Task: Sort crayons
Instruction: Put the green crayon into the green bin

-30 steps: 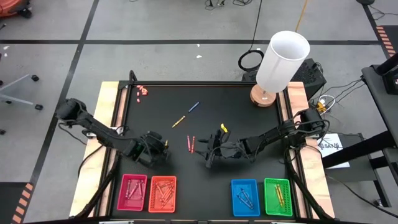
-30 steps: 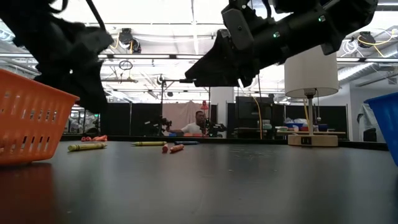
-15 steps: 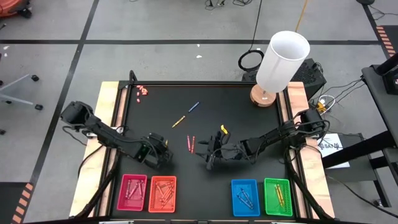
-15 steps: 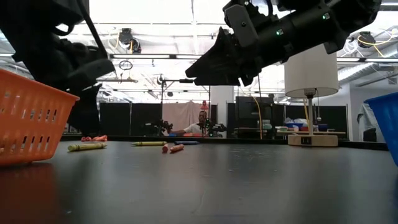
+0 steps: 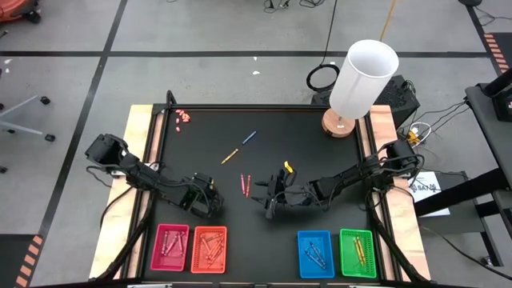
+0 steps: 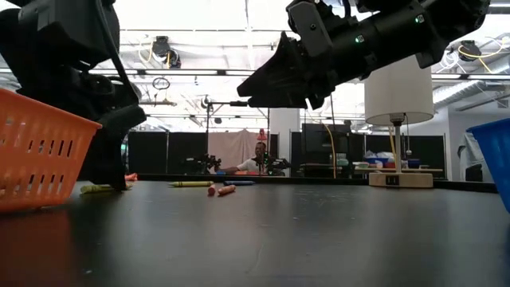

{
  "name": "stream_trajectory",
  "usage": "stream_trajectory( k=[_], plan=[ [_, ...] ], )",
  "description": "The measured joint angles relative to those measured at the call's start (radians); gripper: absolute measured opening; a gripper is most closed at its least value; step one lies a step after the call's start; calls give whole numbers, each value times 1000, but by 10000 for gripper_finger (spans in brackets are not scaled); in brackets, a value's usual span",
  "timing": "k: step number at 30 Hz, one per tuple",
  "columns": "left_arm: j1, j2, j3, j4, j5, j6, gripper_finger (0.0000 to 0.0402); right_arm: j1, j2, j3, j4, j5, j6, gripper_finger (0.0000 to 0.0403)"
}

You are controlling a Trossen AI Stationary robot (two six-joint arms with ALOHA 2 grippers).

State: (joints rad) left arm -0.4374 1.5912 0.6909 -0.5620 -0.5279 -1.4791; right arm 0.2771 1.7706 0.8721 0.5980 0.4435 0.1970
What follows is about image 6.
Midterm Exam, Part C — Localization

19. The white hanging cloth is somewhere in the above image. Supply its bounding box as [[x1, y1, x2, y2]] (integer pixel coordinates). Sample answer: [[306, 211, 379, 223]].
[[457, 131, 485, 183]]

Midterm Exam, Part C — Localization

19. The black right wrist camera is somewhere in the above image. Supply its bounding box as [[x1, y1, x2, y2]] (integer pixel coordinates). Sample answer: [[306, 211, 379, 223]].
[[286, 0, 335, 59]]

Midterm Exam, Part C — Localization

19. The wooden background shelf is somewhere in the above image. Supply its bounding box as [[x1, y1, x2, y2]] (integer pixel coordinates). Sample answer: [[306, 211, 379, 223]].
[[353, 166, 444, 174]]

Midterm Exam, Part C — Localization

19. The black ceiling cable reel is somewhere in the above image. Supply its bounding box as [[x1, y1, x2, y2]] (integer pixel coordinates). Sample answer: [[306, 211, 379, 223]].
[[457, 38, 484, 63], [151, 34, 183, 69]]

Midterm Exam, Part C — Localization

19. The beige backdrop curtain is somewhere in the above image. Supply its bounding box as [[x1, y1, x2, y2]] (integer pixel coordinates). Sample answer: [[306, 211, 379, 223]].
[[206, 129, 265, 168]]

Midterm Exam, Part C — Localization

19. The blue plastic bin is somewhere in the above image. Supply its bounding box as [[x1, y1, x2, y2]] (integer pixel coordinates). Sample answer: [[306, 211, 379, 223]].
[[465, 117, 510, 214]]

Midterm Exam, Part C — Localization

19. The yellow crayon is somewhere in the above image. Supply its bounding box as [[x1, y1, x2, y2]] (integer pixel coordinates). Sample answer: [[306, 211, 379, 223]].
[[167, 180, 215, 188], [80, 182, 135, 195]]

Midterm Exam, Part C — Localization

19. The black background gantry frame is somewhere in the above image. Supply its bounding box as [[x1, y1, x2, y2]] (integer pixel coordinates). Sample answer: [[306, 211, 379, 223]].
[[204, 99, 273, 176]]

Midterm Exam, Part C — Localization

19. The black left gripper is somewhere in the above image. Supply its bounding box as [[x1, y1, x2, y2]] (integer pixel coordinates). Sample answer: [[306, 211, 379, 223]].
[[11, 65, 147, 191]]

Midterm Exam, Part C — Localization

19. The white shade wooden table lamp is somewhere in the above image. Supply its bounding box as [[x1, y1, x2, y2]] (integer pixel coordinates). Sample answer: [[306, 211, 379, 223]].
[[363, 54, 435, 190]]

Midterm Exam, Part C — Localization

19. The black tall cabinet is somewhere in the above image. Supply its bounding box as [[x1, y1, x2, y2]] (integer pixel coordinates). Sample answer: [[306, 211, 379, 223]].
[[290, 122, 362, 179]]

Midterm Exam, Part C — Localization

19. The long ceiling light strip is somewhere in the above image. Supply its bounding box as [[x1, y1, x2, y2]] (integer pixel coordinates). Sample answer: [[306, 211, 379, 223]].
[[89, 66, 510, 81]]

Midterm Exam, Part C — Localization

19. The orange plastic bin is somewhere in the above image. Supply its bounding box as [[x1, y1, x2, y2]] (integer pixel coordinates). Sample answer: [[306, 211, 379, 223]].
[[0, 88, 103, 212]]

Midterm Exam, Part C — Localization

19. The black hanging cable loop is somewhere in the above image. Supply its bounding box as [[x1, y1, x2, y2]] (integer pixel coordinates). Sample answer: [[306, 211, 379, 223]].
[[151, 76, 172, 92]]

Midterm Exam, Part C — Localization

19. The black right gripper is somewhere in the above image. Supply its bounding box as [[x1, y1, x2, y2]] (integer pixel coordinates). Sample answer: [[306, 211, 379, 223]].
[[237, 10, 404, 111]]

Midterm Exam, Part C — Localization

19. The person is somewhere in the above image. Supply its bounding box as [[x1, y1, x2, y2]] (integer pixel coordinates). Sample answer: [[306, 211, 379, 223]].
[[217, 141, 269, 175]]

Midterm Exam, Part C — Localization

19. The yellow hanging cable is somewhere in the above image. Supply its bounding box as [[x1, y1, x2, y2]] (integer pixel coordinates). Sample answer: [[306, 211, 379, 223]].
[[321, 122, 339, 179]]

